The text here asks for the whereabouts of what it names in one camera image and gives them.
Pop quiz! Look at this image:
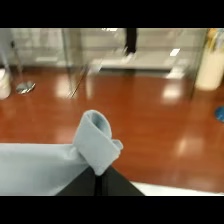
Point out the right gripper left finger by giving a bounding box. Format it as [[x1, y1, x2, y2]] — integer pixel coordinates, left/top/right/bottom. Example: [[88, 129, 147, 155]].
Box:
[[55, 165, 98, 197]]

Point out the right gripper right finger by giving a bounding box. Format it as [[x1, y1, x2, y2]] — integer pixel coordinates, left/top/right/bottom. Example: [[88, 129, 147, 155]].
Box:
[[100, 164, 146, 197]]

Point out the light blue shirt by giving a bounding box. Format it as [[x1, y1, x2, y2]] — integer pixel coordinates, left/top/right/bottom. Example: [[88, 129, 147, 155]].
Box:
[[0, 109, 124, 197]]

